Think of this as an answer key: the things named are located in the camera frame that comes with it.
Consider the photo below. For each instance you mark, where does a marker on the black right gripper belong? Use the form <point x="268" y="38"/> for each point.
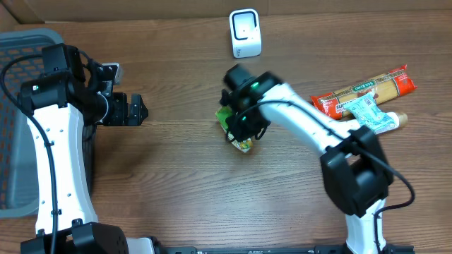
<point x="245" y="132"/>

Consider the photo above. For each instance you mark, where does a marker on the light blue snack packet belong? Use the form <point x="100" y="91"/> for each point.
<point x="367" y="113"/>

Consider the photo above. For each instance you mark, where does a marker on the white barcode scanner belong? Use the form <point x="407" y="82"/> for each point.
<point x="245" y="33"/>

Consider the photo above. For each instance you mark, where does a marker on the white tube with tan cap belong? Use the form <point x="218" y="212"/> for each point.
<point x="401" y="119"/>

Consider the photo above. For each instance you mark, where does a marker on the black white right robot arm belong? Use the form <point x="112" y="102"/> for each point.
<point x="354" y="167"/>

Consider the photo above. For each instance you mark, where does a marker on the green snack packet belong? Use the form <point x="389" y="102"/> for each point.
<point x="222" y="114"/>

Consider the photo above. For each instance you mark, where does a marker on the dark grey plastic basket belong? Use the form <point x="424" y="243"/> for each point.
<point x="19" y="181"/>

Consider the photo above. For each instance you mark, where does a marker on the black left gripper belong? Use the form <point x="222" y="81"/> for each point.
<point x="123" y="117"/>

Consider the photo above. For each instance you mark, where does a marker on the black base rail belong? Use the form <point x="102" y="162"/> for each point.
<point x="328" y="249"/>

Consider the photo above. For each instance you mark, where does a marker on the orange spaghetti pasta packet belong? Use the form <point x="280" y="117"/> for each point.
<point x="383" y="87"/>

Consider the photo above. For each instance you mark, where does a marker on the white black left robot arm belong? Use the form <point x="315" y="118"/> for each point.
<point x="74" y="92"/>

